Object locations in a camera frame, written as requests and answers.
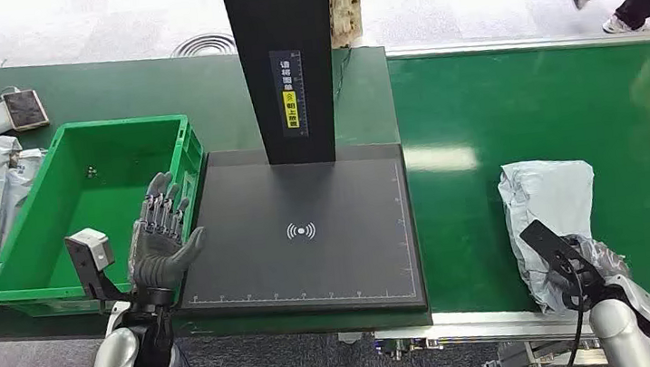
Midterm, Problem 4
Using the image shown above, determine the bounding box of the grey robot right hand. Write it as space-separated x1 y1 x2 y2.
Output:
548 228 635 312

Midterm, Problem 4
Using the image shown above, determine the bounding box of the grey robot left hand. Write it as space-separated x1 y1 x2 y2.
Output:
118 169 216 312

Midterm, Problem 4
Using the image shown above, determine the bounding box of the grey plastic mailer package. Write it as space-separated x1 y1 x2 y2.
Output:
494 153 613 319

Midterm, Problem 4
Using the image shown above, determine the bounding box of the green conveyor belt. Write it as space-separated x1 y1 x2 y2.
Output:
386 30 650 341

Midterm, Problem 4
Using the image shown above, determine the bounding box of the green plastic crate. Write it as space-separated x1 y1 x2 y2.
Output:
0 109 221 324

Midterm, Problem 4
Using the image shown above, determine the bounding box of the grey crumpled mailer bag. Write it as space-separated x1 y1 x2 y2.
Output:
0 145 61 268

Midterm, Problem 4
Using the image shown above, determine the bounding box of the green table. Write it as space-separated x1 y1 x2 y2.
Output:
0 24 435 367

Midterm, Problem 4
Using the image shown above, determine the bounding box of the dark smartphone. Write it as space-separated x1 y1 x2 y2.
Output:
1 87 52 133

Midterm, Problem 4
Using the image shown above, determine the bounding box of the round floor vent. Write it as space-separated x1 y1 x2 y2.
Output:
169 29 238 61

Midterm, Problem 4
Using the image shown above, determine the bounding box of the black scanner column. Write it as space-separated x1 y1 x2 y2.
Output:
219 0 351 173

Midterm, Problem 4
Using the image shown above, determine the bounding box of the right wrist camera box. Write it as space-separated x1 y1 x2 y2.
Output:
517 214 591 292

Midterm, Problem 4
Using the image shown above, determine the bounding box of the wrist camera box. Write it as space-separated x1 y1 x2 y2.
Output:
517 214 591 292
63 224 134 318

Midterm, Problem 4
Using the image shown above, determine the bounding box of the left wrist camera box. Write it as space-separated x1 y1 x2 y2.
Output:
63 224 134 318

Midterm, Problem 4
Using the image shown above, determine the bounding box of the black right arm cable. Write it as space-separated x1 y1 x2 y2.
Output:
550 266 594 367

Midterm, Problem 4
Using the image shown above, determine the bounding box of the black scanner base plate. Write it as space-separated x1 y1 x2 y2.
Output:
161 130 431 337

